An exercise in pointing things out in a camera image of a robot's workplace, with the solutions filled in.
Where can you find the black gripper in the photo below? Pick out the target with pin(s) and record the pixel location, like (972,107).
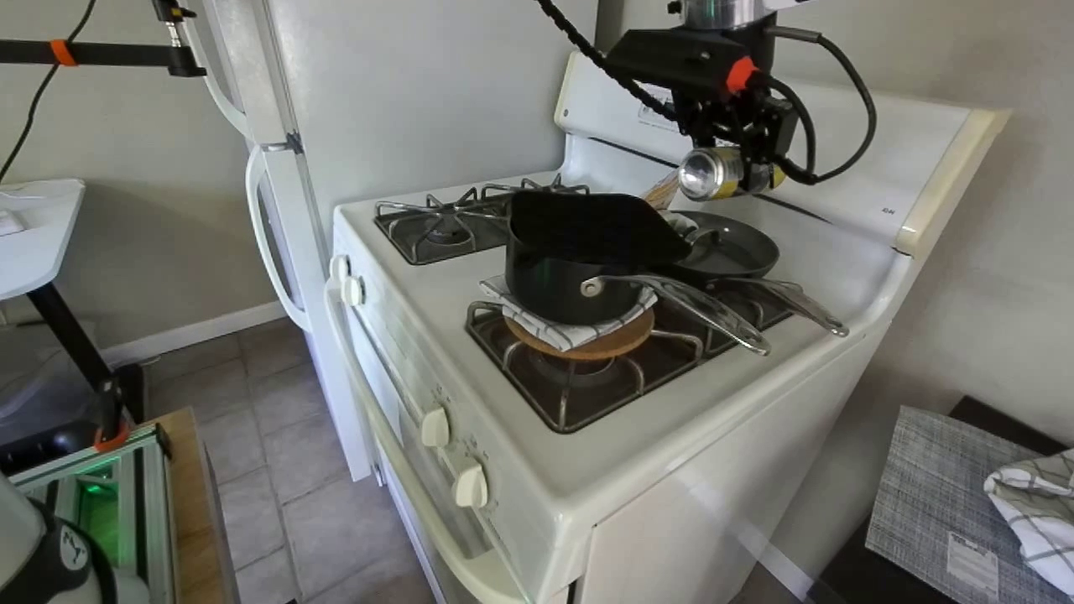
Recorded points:
(741,113)

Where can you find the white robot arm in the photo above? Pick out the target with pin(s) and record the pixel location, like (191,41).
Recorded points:
(728,8)

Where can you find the black frying pan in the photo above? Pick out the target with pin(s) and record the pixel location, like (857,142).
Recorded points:
(733,249)

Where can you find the black cooking pot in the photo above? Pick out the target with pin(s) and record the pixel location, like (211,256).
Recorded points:
(573,268)

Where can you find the round wooden trivet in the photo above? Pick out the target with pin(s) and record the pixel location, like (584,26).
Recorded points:
(608,347)

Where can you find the black burner grate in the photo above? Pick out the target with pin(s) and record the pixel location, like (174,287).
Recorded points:
(583,397)
(439,235)

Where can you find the white gas stove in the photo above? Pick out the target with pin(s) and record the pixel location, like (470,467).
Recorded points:
(626,448)

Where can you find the white refrigerator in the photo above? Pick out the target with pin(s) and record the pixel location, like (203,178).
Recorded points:
(372,121)

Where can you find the grey woven mat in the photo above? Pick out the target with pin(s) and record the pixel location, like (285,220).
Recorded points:
(927,505)

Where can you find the white stove knob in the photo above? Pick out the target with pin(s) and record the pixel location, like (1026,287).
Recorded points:
(470,489)
(341,268)
(435,427)
(353,294)

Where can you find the black side table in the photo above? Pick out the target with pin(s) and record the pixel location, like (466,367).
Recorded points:
(884,582)

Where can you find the white black checked towel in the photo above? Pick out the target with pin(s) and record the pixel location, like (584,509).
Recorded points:
(1043,513)

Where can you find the black horizontal bar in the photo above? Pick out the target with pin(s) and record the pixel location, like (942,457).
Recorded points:
(121,56)

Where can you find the wooden base board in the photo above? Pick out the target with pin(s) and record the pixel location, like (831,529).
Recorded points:
(203,513)

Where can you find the orange clamp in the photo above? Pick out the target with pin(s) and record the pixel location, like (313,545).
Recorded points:
(113,429)

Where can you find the black metal stand leg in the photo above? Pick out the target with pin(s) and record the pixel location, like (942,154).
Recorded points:
(72,337)

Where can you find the white folding table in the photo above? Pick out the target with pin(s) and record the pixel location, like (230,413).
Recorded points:
(38,238)

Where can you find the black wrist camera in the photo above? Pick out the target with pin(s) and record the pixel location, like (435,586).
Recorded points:
(674,56)

